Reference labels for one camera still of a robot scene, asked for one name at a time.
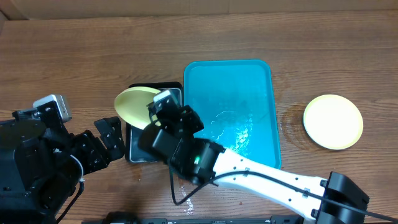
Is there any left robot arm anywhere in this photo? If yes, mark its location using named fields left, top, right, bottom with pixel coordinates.
left=1, top=101, right=126, bottom=223

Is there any teal plastic tray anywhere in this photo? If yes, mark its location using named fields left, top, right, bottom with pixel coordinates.
left=183, top=59, right=282, bottom=169

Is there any black water tray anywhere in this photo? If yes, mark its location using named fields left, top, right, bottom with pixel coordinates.
left=125, top=82, right=184, bottom=164

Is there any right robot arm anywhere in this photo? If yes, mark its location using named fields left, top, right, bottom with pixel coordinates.
left=138, top=96, right=369, bottom=223

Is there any yellow-green plate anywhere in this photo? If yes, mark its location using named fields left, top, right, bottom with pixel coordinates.
left=303, top=95, right=364, bottom=151
left=114, top=86, right=160, bottom=130

